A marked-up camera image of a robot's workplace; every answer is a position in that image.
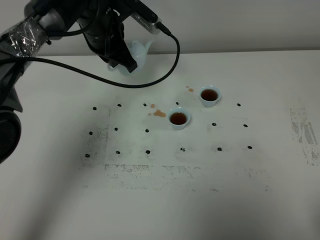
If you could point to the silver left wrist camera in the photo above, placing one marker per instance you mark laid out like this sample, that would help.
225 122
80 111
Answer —
136 9

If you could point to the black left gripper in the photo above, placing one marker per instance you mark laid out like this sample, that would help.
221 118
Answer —
105 37

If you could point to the near light blue teacup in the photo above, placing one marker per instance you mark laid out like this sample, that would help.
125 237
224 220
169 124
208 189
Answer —
179 118

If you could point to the far light blue teacup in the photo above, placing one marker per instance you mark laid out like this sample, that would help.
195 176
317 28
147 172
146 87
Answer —
209 95

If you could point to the light blue teacup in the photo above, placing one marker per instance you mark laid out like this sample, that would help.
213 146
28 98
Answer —
179 118
209 95

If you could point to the light blue porcelain teapot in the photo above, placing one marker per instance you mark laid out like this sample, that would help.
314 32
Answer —
139 53

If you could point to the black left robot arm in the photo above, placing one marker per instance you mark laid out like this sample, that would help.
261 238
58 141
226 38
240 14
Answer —
45 20

